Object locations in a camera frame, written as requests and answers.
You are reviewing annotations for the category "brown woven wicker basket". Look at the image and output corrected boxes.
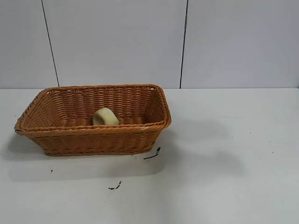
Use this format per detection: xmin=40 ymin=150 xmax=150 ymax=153
xmin=14 ymin=83 xmax=172 ymax=157

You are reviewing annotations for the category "pale yellow egg yolk pastry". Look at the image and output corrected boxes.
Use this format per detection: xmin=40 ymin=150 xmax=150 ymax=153
xmin=93 ymin=107 xmax=121 ymax=127

